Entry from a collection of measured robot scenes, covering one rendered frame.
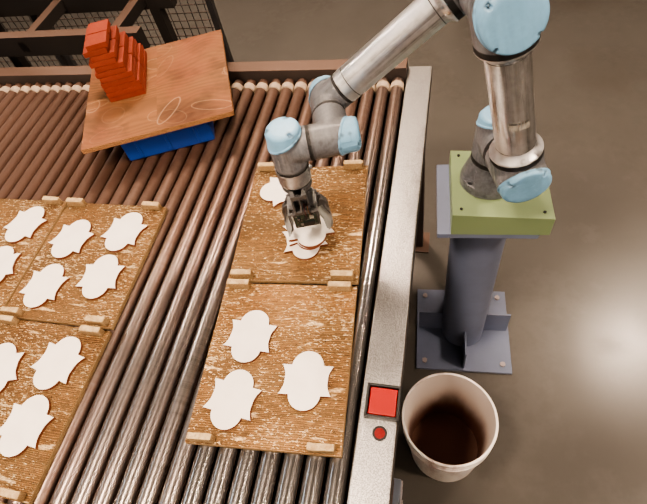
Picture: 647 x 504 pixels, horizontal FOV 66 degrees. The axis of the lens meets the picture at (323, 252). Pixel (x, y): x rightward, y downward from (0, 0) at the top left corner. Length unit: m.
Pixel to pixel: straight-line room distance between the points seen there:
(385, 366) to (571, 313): 1.33
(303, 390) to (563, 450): 1.23
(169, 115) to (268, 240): 0.58
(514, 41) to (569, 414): 1.56
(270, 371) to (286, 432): 0.15
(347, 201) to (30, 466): 1.01
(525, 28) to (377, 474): 0.87
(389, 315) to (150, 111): 1.05
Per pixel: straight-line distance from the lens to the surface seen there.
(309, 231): 1.28
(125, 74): 1.85
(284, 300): 1.27
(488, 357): 2.19
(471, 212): 1.37
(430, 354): 2.17
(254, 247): 1.38
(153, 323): 1.39
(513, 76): 1.03
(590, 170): 2.90
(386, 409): 1.13
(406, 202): 1.43
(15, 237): 1.79
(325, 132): 1.03
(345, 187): 1.46
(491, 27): 0.93
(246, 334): 1.24
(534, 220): 1.40
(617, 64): 3.61
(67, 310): 1.52
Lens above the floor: 2.01
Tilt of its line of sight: 54 degrees down
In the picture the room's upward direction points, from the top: 15 degrees counter-clockwise
